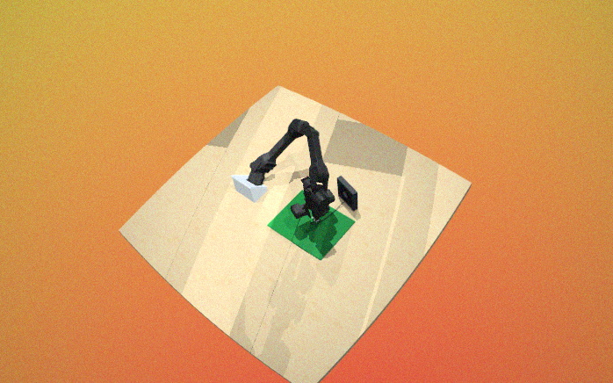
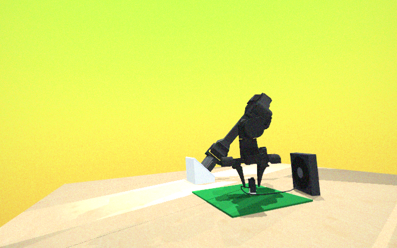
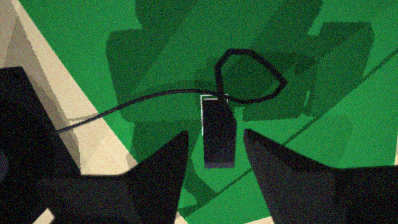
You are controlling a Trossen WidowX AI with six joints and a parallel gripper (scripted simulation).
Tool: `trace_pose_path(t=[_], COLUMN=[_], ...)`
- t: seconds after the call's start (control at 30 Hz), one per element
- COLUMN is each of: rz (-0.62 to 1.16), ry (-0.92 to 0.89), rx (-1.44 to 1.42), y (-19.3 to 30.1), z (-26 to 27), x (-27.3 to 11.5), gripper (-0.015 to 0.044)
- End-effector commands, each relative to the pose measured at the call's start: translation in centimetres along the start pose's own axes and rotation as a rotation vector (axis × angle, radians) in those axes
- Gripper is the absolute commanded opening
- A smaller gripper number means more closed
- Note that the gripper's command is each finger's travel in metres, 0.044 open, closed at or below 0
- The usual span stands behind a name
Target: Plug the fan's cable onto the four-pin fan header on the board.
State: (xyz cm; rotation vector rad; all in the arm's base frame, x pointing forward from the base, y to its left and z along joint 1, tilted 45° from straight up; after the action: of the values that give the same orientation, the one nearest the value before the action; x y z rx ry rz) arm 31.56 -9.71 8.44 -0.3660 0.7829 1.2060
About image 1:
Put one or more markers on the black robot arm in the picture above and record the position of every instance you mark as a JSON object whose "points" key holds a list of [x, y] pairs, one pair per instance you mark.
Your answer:
{"points": [[318, 171]]}

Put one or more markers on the green circuit board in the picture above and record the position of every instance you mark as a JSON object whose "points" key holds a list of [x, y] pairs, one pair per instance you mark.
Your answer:
{"points": [[317, 240]]}

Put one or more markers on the dark grey computer fan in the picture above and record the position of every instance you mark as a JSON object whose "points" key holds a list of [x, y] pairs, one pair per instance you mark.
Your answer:
{"points": [[347, 193]]}

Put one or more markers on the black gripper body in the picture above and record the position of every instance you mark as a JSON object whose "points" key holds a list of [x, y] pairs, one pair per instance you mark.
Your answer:
{"points": [[299, 211]]}

